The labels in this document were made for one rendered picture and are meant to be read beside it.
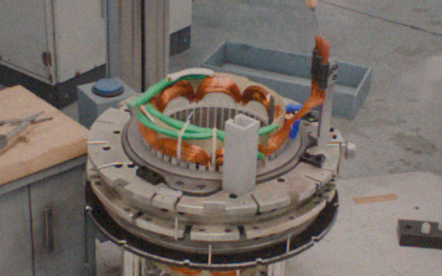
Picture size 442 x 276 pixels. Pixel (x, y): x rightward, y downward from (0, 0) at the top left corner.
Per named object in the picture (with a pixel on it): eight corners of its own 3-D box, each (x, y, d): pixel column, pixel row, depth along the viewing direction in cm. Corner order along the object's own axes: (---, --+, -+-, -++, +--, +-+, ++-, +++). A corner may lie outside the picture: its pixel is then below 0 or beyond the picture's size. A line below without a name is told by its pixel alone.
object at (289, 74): (353, 218, 165) (372, 66, 151) (337, 252, 156) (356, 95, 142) (218, 186, 172) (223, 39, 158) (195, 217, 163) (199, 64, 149)
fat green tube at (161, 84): (132, 118, 117) (132, 103, 116) (110, 106, 119) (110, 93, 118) (214, 81, 127) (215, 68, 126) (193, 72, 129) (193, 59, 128)
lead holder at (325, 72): (323, 90, 114) (325, 64, 113) (295, 80, 117) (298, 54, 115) (341, 80, 117) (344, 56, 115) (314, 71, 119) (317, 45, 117)
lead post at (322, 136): (332, 142, 123) (341, 58, 118) (317, 148, 122) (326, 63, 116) (321, 136, 124) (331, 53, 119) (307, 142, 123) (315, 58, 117)
